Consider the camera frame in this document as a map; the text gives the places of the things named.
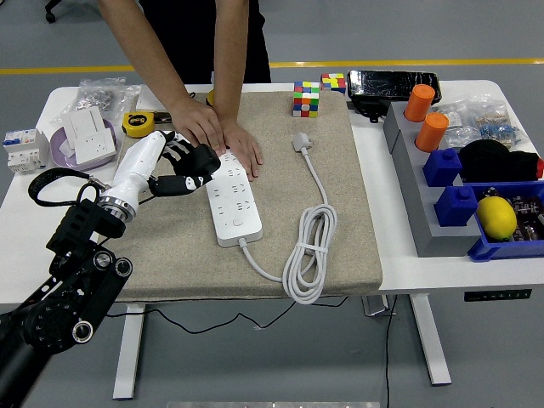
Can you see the person's left hand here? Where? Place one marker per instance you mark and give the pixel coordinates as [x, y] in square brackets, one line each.
[244, 146]

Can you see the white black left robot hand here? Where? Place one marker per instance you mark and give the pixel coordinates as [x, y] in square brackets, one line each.
[136, 161]

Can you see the person's right hand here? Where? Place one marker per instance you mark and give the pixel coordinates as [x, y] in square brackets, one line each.
[197, 123]

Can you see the white power strip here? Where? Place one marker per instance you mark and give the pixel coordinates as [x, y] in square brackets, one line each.
[236, 204]

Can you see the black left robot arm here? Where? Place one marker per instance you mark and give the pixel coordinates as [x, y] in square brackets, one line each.
[85, 221]

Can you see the person's left forearm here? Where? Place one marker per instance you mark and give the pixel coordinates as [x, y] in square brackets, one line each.
[229, 55]

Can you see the person's right forearm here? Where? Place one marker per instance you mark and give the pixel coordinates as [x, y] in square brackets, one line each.
[144, 51]

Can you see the yellow tape measure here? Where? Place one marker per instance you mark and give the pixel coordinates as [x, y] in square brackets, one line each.
[138, 124]
[211, 98]

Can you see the grey-brown mat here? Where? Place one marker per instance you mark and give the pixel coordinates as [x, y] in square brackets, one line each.
[276, 191]

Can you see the clear bag of screws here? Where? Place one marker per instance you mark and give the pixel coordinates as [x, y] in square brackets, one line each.
[102, 95]

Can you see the purple plate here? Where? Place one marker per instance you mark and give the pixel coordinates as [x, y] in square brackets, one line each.
[61, 159]

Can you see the large Rubik's cube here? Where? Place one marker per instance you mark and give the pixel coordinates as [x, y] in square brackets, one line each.
[306, 100]

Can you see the small Rubik's cube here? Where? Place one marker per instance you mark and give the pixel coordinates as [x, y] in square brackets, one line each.
[333, 83]

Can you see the white circuit breaker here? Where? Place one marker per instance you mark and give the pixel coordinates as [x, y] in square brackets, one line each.
[23, 149]

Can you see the black device stand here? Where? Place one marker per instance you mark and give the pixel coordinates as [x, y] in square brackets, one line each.
[370, 108]

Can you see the black glossy flat device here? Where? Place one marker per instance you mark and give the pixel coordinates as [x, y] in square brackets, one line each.
[393, 85]

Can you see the black office chair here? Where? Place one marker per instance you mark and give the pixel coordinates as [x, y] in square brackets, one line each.
[50, 17]

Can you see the orange cylinder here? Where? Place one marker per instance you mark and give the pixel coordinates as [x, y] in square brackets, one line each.
[431, 132]
[418, 102]

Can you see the white table leg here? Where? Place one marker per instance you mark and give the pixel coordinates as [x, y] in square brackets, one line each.
[127, 353]
[429, 340]

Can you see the grey stepped block base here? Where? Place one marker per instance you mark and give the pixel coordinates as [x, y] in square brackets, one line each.
[425, 212]

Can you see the blue block with stud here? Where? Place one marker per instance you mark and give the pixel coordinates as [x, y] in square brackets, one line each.
[442, 168]
[457, 206]

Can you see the grey metal box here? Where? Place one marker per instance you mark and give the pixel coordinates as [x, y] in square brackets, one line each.
[376, 307]

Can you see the clear bag of white parts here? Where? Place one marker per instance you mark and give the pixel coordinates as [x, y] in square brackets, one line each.
[452, 121]

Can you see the black cloth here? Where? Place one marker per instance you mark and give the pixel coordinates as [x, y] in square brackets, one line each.
[493, 163]

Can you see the clear bag of resistors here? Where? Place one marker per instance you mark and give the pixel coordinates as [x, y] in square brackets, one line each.
[499, 125]

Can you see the yellow lemon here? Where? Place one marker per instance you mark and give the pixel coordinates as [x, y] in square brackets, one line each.
[496, 219]

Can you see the blue plastic bin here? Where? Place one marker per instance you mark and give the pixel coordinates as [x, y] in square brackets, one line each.
[501, 251]

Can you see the dark cylindrical components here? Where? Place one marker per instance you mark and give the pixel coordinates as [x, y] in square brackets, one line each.
[527, 208]

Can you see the black table control panel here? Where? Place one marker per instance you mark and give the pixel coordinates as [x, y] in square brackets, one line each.
[497, 295]

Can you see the red object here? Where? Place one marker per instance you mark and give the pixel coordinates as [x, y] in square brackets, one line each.
[540, 168]

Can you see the white wall socket panel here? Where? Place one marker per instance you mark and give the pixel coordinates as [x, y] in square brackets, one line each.
[95, 146]

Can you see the white wall switch plate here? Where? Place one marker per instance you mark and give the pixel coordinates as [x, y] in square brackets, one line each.
[146, 98]

